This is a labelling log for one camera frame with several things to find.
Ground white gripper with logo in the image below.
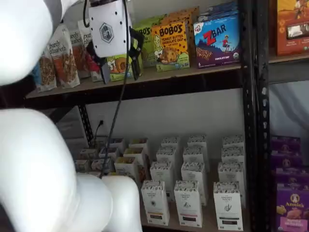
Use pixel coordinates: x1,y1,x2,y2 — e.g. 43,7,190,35
86,0,145,85

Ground white box yellow strip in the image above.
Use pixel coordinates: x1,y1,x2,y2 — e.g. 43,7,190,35
155,146,178,165
140,179,170,227
150,161,175,202
161,136,182,149

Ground green Bobo's apple pie box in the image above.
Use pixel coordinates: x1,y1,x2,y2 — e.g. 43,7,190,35
132,23,158,69
106,53,143,82
144,14,169,28

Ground orange Bobo's peanut butter box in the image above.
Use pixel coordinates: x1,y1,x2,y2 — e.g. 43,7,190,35
151,20,191,73
169,6,200,60
160,13,194,25

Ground white box colourful floral print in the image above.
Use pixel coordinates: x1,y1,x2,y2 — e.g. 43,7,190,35
74,159,91,173
98,146,120,160
106,137,125,148
79,148,98,160
91,158,113,173

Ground white box yellow floral print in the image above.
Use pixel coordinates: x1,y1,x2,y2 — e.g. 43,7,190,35
128,137,149,149
113,156,140,186
123,147,146,166

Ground blue Zbar chocolate chip box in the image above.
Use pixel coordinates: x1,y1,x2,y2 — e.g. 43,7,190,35
193,13,241,69
197,9,239,23
207,1,239,13

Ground white box pink strip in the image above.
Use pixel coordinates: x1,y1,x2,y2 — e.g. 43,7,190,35
181,161,208,206
173,179,203,228
187,134,208,149
182,146,208,165

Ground black metal shelf rack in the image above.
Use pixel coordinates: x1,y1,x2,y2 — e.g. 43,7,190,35
255,0,309,232
24,0,257,232

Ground white box grey strip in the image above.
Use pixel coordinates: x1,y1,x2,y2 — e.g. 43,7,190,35
213,181,244,231
217,161,246,209
222,135,245,149
221,146,245,165

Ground orange snack box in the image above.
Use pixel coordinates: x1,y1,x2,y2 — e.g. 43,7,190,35
276,0,309,57

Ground purple Annie's box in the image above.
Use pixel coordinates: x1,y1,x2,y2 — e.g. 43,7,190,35
276,183,309,232
269,135,301,158
271,154,304,170
274,167,309,187

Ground granola bag brown label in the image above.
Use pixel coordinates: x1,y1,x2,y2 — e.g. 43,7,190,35
68,22,92,79

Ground granola bag red label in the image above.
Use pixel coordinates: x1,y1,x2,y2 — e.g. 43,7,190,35
77,19,107,82

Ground granola bag orange label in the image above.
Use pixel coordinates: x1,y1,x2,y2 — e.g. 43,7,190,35
46,24,81,89

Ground granola bag blue label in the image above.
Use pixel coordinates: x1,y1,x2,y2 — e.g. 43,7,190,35
35,46,58,93

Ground dark brown furniture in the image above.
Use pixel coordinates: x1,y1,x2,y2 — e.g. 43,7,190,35
0,74,37,111

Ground white cloth backdrop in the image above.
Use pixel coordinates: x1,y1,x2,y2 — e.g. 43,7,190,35
268,81,309,141

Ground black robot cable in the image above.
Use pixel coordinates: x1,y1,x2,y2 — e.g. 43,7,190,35
83,0,130,179

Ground black plug power cord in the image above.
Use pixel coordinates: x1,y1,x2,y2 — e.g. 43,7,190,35
92,120,105,147

